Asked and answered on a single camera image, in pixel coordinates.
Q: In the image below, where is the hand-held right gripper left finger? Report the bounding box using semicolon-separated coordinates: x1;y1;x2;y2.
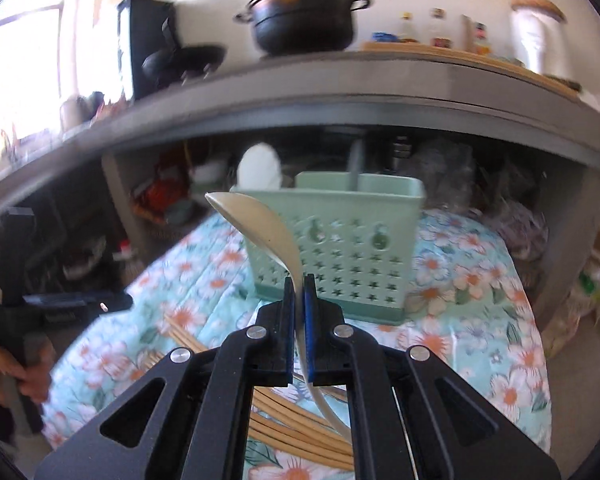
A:
32;276;297;480

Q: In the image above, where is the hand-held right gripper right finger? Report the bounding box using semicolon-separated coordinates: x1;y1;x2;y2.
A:
302;274;563;480

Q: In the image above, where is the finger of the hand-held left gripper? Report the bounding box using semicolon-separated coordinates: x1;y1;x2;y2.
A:
22;291;133;326

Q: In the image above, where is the green perforated utensil holder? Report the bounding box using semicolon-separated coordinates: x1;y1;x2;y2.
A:
230;171;427;325

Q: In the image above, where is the beige plastic spoon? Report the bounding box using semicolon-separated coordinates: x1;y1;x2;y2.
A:
205;191;353;450

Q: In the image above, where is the person's left hand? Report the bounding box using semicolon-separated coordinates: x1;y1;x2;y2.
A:
0;340;57;406

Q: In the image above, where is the red packet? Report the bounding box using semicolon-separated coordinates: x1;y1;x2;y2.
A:
134;180;187;217

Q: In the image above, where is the green bowl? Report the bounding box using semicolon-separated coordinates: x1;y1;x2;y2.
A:
166;200;197;225

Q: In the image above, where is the floral printed cloth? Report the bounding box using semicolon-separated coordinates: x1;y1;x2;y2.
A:
42;207;553;480

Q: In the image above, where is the white plastic spoon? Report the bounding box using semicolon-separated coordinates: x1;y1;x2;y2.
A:
237;142;284;192

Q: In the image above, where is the stack of white bowls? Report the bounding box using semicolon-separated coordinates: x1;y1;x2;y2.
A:
190;159;231;196

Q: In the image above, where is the bright window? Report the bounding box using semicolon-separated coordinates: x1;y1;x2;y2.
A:
0;2;66;161

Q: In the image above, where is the clear plastic bag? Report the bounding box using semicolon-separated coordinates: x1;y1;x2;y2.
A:
415;140;481;211

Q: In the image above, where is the grey plastic bag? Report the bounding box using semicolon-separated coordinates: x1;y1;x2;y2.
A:
480;200;550;263

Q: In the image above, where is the grey concrete counter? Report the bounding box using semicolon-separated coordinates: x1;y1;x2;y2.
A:
0;52;600;331

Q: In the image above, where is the black panel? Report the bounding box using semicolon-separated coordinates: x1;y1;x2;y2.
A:
117;0;177;101

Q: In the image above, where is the black wok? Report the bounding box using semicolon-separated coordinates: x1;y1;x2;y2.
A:
142;45;228;87

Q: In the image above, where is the white sack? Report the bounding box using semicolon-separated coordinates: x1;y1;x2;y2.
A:
545;230;600;358

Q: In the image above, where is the black cooking pot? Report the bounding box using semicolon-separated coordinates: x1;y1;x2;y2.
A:
235;0;371;57

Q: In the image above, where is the oil bottle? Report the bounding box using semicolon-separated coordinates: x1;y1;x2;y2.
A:
399;12;418;43

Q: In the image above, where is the wooden cutting board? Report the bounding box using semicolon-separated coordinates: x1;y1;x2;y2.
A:
362;40;581;93

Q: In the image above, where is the red cap sauce bottle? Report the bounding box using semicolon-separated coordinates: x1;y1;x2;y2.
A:
472;20;492;56

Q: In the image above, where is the white air fryer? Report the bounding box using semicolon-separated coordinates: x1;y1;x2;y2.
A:
510;10;565;80

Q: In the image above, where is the woven trivet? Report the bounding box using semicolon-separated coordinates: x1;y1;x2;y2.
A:
511;0;567;23

